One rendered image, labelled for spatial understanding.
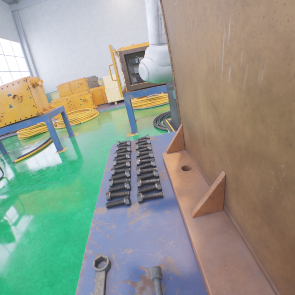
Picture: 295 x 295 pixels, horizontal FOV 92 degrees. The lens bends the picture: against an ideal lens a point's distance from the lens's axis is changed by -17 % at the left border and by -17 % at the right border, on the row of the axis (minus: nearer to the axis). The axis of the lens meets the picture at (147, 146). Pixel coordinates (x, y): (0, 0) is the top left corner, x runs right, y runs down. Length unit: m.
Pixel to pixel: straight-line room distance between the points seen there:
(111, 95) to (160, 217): 5.53
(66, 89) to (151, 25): 8.14
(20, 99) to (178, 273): 2.91
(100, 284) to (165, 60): 0.93
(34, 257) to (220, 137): 1.31
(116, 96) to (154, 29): 4.87
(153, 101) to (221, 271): 4.12
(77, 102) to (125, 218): 5.75
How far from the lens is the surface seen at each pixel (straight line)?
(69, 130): 3.57
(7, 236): 1.73
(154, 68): 0.94
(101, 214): 0.37
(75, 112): 5.70
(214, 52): 0.22
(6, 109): 3.17
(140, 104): 4.30
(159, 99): 4.32
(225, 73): 0.20
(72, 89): 8.87
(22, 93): 2.96
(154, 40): 0.99
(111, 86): 5.76
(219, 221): 0.28
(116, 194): 0.38
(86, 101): 5.90
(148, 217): 0.33
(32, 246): 1.45
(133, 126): 2.63
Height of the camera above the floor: 0.88
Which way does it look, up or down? 24 degrees down
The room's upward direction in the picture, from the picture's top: 12 degrees counter-clockwise
